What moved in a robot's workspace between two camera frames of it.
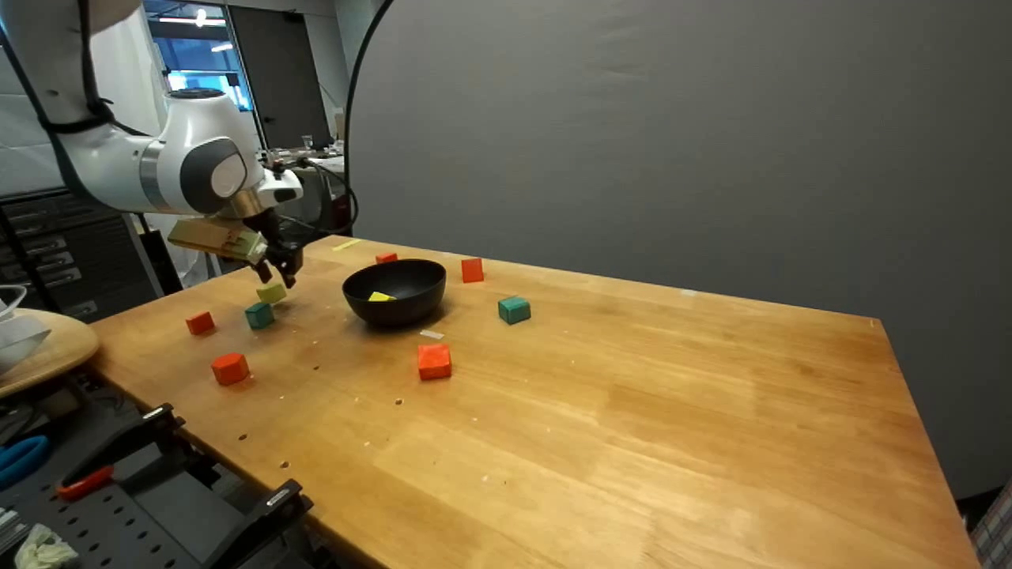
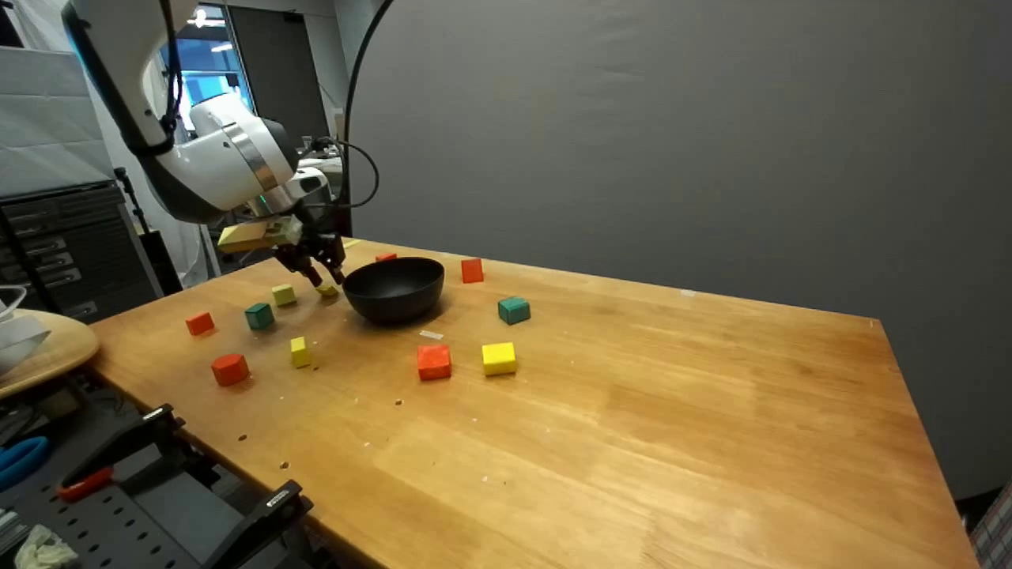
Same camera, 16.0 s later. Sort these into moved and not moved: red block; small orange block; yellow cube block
Moved: yellow cube block
Not moved: red block; small orange block
